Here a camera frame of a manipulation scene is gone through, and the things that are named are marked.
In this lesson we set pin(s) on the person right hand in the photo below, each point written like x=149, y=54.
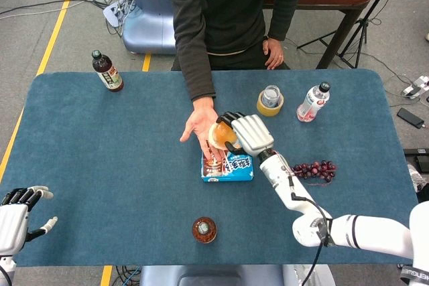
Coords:
x=201, y=122

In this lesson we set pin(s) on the person left hand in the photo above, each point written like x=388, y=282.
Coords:
x=275, y=51

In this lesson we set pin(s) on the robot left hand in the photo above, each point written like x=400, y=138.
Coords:
x=11, y=222

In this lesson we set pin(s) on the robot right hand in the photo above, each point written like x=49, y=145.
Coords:
x=253, y=132

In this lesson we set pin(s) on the orange round object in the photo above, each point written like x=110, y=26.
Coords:
x=222, y=135

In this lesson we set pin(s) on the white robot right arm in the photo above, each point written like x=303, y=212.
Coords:
x=368, y=232

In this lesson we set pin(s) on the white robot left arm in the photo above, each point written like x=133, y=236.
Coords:
x=6, y=271

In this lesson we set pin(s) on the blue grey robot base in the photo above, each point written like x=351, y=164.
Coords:
x=151, y=24

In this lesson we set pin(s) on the yellow tape roll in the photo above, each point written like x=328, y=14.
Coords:
x=268, y=110

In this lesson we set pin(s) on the blue cookie box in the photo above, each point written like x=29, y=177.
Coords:
x=238, y=168

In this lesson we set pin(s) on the clear glass jar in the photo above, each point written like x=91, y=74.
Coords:
x=271, y=95

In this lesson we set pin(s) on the person left arm dark sleeve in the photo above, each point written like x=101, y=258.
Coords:
x=288, y=1

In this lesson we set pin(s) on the person arm dark sleeve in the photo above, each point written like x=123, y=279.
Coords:
x=288, y=1
x=194, y=48

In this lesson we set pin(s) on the person torso dark sweater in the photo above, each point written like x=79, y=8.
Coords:
x=234, y=11

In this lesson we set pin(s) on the clear drink bottle red label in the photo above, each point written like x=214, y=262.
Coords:
x=313, y=103

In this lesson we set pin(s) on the dark red grape bunch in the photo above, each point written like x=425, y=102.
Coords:
x=315, y=169

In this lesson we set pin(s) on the person right arm dark sleeve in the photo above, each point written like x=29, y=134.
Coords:
x=194, y=48

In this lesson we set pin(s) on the black tripod stand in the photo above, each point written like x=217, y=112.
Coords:
x=360, y=21

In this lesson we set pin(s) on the brown tea bottle cartoon label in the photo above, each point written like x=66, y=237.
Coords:
x=109, y=75

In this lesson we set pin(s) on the blue tablecloth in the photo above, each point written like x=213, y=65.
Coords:
x=100, y=165

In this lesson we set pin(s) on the small brown-lidded jar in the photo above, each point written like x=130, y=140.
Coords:
x=204, y=230

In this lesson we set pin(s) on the white power strip with plugs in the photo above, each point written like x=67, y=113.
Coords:
x=417, y=85

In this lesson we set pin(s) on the grey robot torso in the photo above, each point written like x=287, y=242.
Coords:
x=218, y=276

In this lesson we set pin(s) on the black smartphone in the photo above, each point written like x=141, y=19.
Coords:
x=410, y=118

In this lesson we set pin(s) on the black flat box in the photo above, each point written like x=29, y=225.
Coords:
x=417, y=156

